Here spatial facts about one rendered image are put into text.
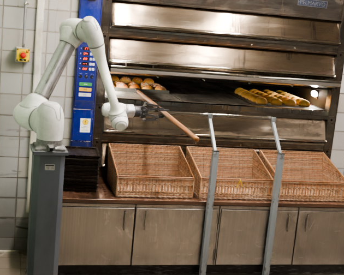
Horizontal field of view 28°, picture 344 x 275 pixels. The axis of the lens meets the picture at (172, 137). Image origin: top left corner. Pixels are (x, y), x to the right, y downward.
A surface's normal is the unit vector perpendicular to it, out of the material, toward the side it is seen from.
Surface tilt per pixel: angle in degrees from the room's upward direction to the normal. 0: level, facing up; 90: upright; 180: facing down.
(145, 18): 70
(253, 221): 91
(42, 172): 90
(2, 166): 90
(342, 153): 90
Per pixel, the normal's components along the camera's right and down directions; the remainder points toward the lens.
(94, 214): 0.23, 0.22
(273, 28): 0.22, -0.14
